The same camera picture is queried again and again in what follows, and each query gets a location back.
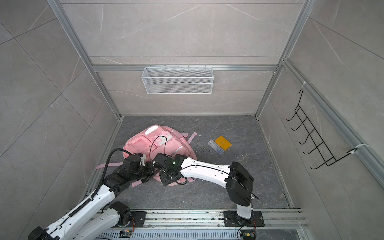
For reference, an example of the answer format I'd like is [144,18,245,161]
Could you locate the yellow card wallet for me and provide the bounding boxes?
[215,136,232,151]

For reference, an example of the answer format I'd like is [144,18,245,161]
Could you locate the white wire mesh basket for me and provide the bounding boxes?
[142,66,214,95]

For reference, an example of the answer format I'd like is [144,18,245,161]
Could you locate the black corrugated cable conduit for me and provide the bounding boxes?
[89,148,133,199]

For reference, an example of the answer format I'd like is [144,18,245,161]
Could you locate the white cable tie lower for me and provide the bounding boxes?
[348,144,371,154]

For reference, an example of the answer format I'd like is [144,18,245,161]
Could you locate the black wall hook rack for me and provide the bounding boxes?
[286,90,357,170]

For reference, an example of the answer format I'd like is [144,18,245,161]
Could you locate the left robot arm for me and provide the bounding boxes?
[28,154,156,240]

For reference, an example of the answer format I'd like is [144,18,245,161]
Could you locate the aluminium mounting rail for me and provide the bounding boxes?
[86,209,308,230]

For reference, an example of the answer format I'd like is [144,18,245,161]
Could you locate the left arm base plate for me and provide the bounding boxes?
[118,211,147,228]

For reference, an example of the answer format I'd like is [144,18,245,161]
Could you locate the clear plastic compass box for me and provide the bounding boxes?
[208,140,224,155]

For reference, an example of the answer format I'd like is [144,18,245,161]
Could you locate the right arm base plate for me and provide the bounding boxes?
[223,211,265,228]

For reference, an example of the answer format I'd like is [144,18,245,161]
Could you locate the pink school backpack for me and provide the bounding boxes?
[98,125,196,187]

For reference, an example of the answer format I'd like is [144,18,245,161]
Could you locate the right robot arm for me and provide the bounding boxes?
[153,154,256,221]

